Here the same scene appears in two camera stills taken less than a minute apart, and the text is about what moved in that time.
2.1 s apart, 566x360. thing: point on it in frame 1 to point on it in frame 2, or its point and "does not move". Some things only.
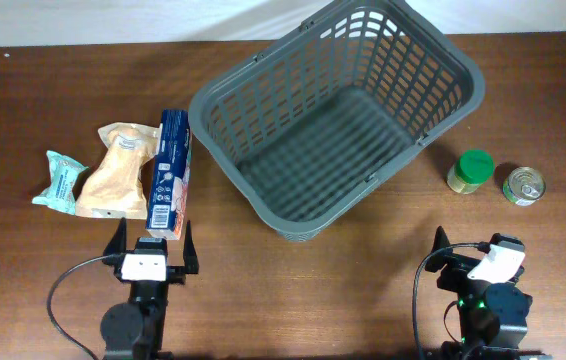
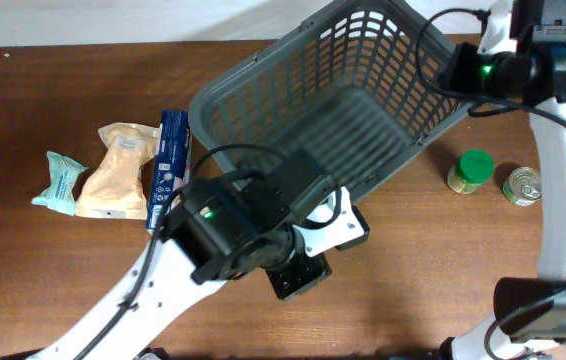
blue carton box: [171, 174] does not move
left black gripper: [174, 275] to [316, 270]
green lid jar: [472, 169] does not move
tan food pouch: [112, 187] does not move
